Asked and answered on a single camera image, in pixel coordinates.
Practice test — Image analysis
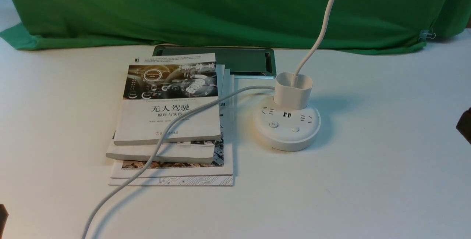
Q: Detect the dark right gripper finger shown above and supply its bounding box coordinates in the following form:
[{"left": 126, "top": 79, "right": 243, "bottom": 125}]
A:
[{"left": 456, "top": 108, "right": 471, "bottom": 144}]

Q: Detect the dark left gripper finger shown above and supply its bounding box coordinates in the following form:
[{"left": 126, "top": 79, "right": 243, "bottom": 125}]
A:
[{"left": 0, "top": 204, "right": 9, "bottom": 239}]

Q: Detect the white desk lamp with sockets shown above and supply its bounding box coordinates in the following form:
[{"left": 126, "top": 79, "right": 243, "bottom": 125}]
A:
[{"left": 253, "top": 0, "right": 335, "bottom": 152}]

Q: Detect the metal binder clip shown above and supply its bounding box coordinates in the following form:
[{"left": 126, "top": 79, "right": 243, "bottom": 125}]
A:
[{"left": 418, "top": 28, "right": 437, "bottom": 42}]

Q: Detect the green backdrop cloth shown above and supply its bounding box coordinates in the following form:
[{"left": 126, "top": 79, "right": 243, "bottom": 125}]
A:
[{"left": 1, "top": 0, "right": 470, "bottom": 55}]

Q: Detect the top book with car cover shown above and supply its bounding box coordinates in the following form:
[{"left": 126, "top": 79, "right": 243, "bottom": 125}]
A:
[{"left": 113, "top": 53, "right": 224, "bottom": 146}]

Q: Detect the bottom book with circuit pattern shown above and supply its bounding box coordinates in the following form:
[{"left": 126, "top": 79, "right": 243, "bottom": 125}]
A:
[{"left": 108, "top": 74, "right": 234, "bottom": 187}]

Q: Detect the white power cable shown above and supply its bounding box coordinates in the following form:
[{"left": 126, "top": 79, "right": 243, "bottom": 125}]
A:
[{"left": 81, "top": 86, "right": 276, "bottom": 239}]

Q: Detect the metal desk cable hatch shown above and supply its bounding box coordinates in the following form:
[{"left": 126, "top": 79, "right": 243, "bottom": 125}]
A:
[{"left": 152, "top": 45, "right": 277, "bottom": 79}]

